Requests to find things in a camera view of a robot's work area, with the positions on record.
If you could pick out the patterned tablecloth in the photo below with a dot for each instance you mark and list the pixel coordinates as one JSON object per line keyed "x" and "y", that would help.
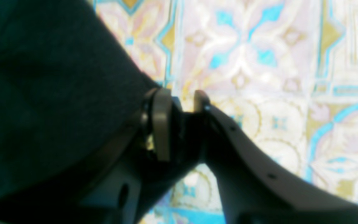
{"x": 286, "y": 71}

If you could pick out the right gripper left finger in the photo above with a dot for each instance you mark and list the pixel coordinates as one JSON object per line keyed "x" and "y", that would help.
{"x": 103, "y": 188}

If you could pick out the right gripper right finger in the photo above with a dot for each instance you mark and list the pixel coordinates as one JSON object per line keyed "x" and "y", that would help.
{"x": 253, "y": 188}

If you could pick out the black long-sleeve t-shirt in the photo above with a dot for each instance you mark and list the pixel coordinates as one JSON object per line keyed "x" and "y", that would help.
{"x": 66, "y": 85}

